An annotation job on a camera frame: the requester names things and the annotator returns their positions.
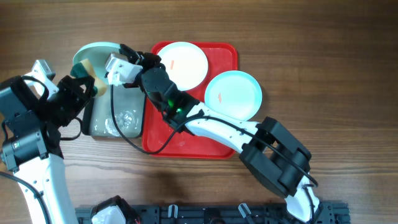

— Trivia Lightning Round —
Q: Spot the black tray with water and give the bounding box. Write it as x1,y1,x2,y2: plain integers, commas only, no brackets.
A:
82,85,146,138

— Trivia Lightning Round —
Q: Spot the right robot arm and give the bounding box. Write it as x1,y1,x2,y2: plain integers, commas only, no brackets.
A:
119,44,320,223

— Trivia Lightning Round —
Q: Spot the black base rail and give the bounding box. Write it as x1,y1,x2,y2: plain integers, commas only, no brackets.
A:
74,202,351,224

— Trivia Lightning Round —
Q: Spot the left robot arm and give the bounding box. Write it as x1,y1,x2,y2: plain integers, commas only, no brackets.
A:
1,76,94,223

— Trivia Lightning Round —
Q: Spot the teal plate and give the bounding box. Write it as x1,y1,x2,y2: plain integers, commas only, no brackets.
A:
73,42,120,85
205,70,262,121

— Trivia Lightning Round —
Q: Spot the green yellow sponge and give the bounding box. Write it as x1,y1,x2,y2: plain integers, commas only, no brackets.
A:
70,58,107,97

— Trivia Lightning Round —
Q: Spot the red plastic tray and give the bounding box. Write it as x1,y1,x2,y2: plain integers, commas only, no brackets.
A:
141,41,239,160

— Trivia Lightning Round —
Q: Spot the white round plate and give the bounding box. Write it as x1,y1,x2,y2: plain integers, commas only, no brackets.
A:
157,42,209,91

